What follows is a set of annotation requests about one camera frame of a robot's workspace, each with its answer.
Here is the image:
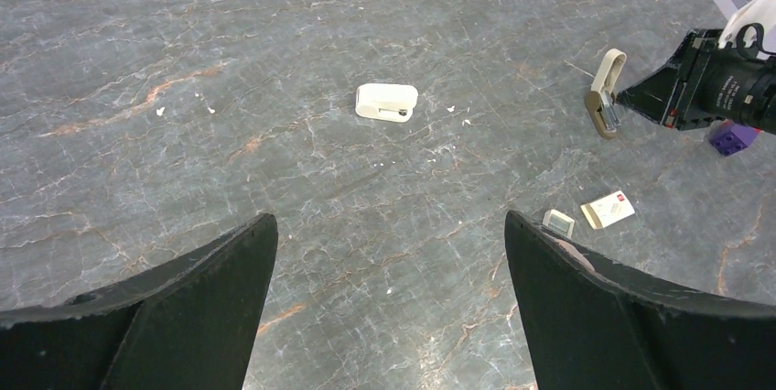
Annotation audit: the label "staple strip box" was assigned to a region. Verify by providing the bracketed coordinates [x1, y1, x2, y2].
[580, 190, 635, 230]

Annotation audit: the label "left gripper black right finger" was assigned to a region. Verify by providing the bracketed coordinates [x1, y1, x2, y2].
[504, 211, 775, 389]

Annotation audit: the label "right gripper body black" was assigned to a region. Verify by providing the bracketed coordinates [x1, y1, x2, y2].
[663, 28, 722, 131]

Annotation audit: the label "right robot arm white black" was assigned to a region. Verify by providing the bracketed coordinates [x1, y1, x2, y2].
[616, 24, 775, 134]

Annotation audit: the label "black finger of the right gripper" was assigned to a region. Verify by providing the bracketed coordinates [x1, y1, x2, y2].
[616, 63, 682, 128]

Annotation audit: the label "purple red block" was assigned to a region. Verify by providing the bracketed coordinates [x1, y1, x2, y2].
[708, 121, 760, 157]

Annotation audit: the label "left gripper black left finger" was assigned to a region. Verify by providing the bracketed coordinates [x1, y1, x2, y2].
[1, 214, 278, 389]

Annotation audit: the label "clear staple tray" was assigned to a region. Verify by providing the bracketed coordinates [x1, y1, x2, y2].
[542, 209, 576, 239]

